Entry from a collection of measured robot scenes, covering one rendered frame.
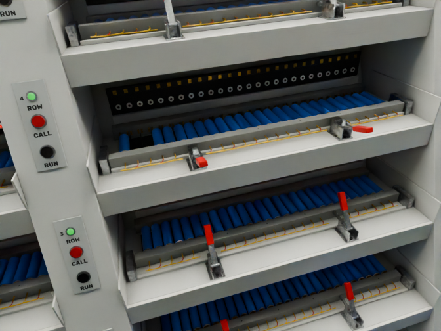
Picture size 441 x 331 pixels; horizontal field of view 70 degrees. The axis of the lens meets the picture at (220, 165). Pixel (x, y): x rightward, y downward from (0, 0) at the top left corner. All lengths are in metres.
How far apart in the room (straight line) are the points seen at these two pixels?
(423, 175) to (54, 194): 0.67
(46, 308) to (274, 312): 0.43
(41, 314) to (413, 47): 0.81
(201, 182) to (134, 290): 0.22
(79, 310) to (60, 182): 0.21
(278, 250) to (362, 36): 0.40
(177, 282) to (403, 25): 0.59
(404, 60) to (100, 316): 0.72
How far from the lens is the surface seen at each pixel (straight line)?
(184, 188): 0.51
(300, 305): 0.76
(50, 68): 0.50
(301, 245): 0.64
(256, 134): 0.57
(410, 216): 0.77
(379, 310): 0.82
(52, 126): 0.50
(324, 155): 0.58
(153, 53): 0.49
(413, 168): 0.77
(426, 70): 0.71
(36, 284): 0.66
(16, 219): 0.55
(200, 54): 0.50
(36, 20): 0.51
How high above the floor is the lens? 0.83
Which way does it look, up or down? 13 degrees down
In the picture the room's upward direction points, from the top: 9 degrees counter-clockwise
